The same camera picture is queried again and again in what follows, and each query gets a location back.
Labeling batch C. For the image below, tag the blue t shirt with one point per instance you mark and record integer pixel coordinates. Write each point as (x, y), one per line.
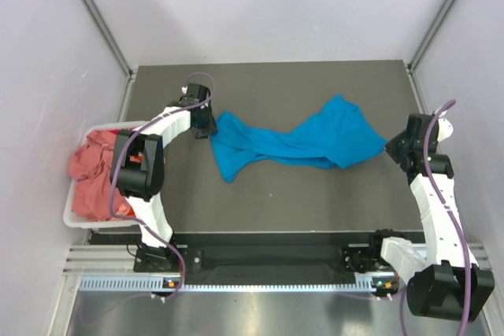
(338, 136)

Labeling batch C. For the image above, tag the salmon pink t shirt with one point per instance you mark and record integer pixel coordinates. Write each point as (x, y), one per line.
(90, 167)

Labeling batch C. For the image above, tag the left aluminium frame post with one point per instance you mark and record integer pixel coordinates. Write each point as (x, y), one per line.
(103, 29)

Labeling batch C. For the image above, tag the right aluminium frame post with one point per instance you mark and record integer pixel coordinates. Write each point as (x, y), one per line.
(427, 40)

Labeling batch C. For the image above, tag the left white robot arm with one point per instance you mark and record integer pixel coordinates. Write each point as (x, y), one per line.
(138, 166)

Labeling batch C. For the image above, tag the grey slotted cable duct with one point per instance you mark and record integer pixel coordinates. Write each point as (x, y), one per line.
(359, 283)

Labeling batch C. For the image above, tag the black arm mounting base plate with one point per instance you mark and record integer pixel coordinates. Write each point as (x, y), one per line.
(369, 241)

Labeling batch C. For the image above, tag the aluminium front frame rail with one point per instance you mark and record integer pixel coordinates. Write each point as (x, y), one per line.
(200, 258)

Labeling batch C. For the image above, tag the orange t shirt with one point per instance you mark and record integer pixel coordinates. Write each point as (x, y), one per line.
(134, 158)

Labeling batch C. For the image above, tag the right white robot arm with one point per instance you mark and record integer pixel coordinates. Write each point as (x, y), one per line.
(446, 281)

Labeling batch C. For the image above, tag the white plastic laundry basket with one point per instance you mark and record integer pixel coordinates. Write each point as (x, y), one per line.
(69, 217)

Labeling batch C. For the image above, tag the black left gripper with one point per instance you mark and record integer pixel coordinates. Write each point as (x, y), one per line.
(210, 128)

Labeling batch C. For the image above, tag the aluminium frame post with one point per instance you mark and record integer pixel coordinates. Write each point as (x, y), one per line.
(427, 40)
(103, 29)

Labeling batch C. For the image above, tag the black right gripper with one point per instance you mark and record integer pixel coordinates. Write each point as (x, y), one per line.
(390, 146)

